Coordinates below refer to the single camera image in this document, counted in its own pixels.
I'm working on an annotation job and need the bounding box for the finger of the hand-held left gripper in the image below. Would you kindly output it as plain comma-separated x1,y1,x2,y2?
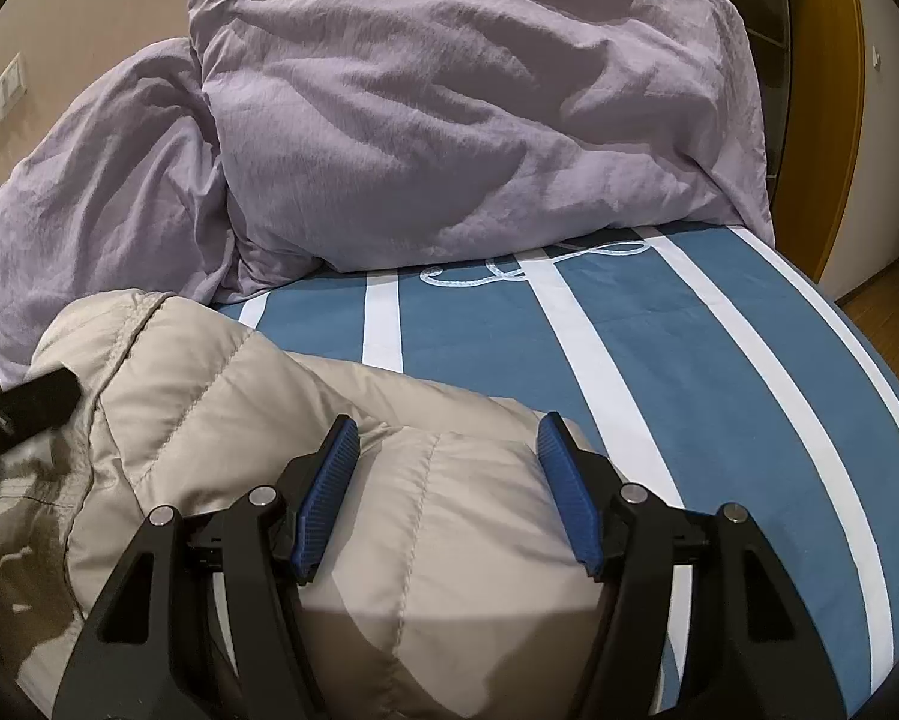
0,367,82,477

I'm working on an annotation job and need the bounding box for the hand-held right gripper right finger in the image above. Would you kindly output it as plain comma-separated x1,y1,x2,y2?
535,411,848,720

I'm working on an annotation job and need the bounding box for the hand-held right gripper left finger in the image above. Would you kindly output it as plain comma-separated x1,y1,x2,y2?
50,414,362,720

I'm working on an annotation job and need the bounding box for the beige puffer jacket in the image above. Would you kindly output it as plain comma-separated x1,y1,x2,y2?
0,289,623,720

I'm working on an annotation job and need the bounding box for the blue white striped bed sheet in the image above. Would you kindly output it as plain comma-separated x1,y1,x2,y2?
213,223,899,720

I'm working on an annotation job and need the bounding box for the lavender duvet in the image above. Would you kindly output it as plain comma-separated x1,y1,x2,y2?
0,0,777,391

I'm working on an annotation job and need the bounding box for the white door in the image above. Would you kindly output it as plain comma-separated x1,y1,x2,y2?
825,0,899,301

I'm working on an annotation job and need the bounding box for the dark glass door panel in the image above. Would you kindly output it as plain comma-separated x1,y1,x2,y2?
655,0,803,203

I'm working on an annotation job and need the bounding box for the white wall switch panel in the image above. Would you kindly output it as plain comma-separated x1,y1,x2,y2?
0,52,29,145

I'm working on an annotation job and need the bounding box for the orange wooden door frame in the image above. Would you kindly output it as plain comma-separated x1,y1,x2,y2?
622,0,867,284

